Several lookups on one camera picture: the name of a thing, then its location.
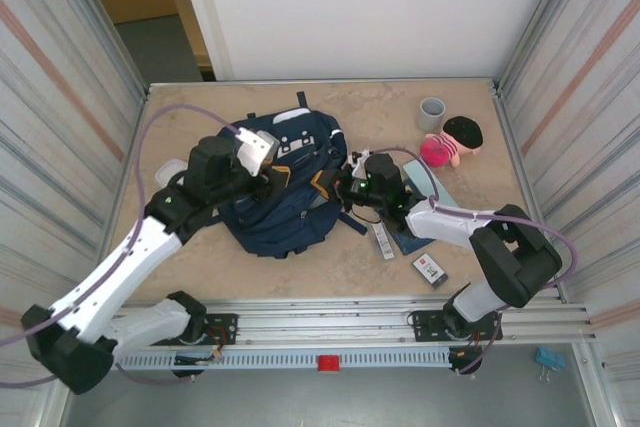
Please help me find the navy blue backpack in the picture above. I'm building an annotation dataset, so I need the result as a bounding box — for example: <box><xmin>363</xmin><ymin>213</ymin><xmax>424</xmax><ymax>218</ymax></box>
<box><xmin>219</xmin><ymin>91</ymin><xmax>369</xmax><ymax>259</ymax></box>

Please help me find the aluminium frame post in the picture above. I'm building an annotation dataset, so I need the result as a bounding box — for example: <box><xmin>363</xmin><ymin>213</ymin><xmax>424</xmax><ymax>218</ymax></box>
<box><xmin>49</xmin><ymin>0</ymin><xmax>152</xmax><ymax>98</ymax></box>
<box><xmin>492</xmin><ymin>0</ymin><xmax>596</xmax><ymax>98</ymax></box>

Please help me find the blue book yellow title label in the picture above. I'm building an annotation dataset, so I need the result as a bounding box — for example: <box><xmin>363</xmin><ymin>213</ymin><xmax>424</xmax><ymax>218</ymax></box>
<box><xmin>389</xmin><ymin>159</ymin><xmax>459</xmax><ymax>259</ymax></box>

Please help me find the white square plastic container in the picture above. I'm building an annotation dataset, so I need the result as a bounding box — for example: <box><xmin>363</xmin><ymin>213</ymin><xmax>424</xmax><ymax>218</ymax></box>
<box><xmin>153</xmin><ymin>159</ymin><xmax>187</xmax><ymax>188</ymax></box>

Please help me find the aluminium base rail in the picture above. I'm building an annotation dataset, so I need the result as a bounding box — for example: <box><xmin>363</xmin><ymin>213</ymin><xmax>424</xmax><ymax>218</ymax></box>
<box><xmin>52</xmin><ymin>295</ymin><xmax>599</xmax><ymax>351</ymax></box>

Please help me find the small black box red label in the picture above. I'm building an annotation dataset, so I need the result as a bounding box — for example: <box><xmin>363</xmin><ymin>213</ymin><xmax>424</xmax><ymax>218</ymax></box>
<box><xmin>411</xmin><ymin>252</ymin><xmax>450</xmax><ymax>291</ymax></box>

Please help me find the white slotted cable duct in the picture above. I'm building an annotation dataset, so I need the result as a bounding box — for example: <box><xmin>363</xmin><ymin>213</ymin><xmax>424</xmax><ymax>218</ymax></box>
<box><xmin>114</xmin><ymin>349</ymin><xmax>454</xmax><ymax>371</ymax></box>

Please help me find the pink plush doll black hair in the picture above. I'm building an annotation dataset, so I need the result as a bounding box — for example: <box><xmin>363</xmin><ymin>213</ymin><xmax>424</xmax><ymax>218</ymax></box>
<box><xmin>419</xmin><ymin>115</ymin><xmax>485</xmax><ymax>169</ymax></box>

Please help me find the white door frame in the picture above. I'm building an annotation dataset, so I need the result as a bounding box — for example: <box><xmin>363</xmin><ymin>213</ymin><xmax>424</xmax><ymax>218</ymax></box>
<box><xmin>172</xmin><ymin>0</ymin><xmax>236</xmax><ymax>82</ymax></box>

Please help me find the grey plastic cup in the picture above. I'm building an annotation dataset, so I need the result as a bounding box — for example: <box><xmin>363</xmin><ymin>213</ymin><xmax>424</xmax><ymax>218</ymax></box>
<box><xmin>417</xmin><ymin>96</ymin><xmax>447</xmax><ymax>132</ymax></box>

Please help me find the blue binder clip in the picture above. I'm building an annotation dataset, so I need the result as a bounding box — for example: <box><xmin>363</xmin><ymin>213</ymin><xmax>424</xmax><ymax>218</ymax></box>
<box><xmin>535</xmin><ymin>345</ymin><xmax>566</xmax><ymax>383</ymax></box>

